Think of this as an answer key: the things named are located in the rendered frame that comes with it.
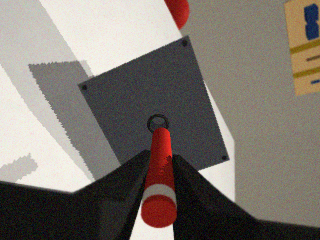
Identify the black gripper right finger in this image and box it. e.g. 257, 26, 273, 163
172, 154, 320, 240

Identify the red peg with white band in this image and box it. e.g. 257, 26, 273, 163
141, 127, 177, 228

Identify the grey sloped panel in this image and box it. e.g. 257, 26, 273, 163
77, 35, 230, 171

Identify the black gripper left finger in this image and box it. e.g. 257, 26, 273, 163
0, 150, 151, 240

